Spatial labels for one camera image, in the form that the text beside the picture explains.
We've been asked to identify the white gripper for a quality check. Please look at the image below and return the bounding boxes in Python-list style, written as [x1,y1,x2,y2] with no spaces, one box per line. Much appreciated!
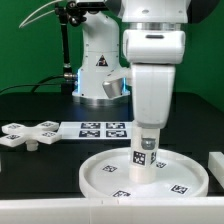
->
[123,29,185,150]

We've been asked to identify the white round table top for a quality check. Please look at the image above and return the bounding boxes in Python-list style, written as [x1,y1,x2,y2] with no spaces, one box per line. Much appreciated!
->
[79,147,209,199]

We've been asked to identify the white cross-shaped table base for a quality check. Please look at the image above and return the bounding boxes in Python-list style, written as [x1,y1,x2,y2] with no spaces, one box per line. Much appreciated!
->
[0,121,62,151]

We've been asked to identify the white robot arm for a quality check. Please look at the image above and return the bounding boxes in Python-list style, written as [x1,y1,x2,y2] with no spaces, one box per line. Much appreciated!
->
[73,0,220,151]

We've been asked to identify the white right side block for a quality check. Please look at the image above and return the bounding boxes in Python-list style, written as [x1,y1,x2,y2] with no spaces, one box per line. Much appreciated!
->
[208,152,224,189]

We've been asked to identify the white marker sheet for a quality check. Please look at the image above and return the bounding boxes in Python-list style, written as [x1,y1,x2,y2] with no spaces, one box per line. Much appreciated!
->
[58,122,131,140]

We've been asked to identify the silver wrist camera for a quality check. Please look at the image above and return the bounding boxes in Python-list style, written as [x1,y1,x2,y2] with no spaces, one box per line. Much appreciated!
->
[102,68,131,98]

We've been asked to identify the white front barrier rail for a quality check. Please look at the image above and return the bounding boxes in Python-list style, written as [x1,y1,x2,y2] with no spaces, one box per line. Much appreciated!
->
[0,197,224,224]

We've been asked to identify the black cables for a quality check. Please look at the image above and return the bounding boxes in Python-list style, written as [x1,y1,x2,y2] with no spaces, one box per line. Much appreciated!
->
[0,75,68,96]

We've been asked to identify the white cable loop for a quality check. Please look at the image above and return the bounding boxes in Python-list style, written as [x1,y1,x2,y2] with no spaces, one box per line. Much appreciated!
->
[18,0,68,30]

